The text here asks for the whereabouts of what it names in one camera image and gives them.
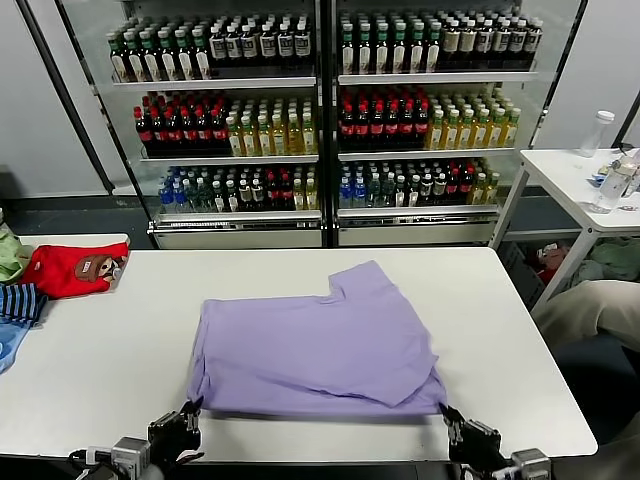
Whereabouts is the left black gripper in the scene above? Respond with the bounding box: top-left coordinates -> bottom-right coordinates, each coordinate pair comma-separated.
148,402 -> 204,464

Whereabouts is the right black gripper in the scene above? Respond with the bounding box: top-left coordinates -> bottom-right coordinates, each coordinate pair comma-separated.
439,404 -> 503,464

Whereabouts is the purple t-shirt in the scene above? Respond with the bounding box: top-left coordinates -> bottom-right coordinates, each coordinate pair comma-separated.
184,259 -> 449,419

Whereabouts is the dark blue chair seat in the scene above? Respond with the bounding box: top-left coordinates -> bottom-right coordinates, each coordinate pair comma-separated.
549,332 -> 631,446

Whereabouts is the grey plastic crate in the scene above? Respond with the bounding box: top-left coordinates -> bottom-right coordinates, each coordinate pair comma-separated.
499,239 -> 549,311

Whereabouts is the red cloth in crate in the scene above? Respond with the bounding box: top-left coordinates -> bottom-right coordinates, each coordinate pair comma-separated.
537,244 -> 571,284

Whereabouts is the light blue garment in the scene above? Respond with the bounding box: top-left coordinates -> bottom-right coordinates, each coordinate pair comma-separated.
0,319 -> 34,376

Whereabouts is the red shirt with bear print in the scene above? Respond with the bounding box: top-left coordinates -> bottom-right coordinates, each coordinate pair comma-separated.
22,243 -> 130,300

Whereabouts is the blue striped garment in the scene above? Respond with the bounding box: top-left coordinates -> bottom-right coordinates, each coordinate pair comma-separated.
0,282 -> 49,329

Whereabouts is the pale green cloth pile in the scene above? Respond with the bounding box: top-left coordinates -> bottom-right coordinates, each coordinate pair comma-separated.
569,237 -> 640,294

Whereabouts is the light green garment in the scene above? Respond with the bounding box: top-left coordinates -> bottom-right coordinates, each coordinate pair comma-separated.
0,232 -> 26,284

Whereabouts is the white side table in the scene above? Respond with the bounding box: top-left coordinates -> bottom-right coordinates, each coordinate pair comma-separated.
489,147 -> 640,319

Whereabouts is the clear plastic water bottle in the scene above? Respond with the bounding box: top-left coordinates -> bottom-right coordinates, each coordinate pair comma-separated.
594,162 -> 629,215

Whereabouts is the white lidded cup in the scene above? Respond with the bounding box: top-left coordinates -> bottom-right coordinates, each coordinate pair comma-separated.
619,149 -> 640,199

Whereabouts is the tall clear white-capped bottle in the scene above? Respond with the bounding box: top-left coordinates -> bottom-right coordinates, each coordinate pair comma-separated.
579,110 -> 616,159

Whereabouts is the drinks display cabinet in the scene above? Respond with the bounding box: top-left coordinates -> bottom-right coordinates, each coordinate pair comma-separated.
59,0 -> 329,250
327,0 -> 586,248

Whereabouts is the beige label dark bottle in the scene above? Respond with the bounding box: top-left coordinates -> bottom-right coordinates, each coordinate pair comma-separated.
460,20 -> 478,70
443,20 -> 461,70

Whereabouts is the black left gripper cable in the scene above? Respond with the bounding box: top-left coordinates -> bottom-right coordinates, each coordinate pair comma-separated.
67,448 -> 116,467

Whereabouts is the dark slanted door frame bar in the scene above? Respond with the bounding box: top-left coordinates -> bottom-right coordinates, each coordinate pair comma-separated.
613,93 -> 640,150
17,0 -> 117,196

